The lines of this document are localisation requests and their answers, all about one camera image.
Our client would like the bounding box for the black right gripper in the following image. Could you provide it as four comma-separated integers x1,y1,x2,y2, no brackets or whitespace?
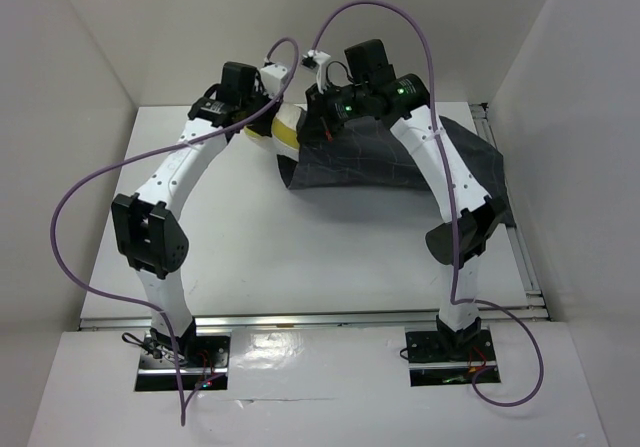
296,79,368,142

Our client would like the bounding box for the cream memory foam pillow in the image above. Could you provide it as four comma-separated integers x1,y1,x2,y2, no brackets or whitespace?
243,103,306,161

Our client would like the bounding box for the dark grey checked pillowcase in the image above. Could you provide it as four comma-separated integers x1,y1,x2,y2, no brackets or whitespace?
278,117,509,202

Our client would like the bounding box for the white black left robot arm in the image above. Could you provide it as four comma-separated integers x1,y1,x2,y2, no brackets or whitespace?
111,62,289,366

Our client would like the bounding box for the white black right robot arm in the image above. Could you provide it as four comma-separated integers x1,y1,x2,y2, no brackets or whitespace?
298,39,506,359

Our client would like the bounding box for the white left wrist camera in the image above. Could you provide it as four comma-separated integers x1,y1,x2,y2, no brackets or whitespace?
259,63,290,98

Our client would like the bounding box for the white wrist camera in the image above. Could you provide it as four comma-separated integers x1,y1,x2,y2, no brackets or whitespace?
259,63,290,98
301,49,332,93

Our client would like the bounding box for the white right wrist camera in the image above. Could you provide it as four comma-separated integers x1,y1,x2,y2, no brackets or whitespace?
301,49,332,93

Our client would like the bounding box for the aluminium front rail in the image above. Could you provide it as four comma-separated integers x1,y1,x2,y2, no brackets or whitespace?
78,302,549,330

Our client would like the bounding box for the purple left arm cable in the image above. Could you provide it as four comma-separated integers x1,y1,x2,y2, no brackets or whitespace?
48,37,299,427

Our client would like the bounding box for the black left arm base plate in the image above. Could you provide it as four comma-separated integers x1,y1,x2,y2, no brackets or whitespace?
139,333,231,371

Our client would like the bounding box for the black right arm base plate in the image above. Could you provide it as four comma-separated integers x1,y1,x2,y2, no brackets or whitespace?
405,329,496,364

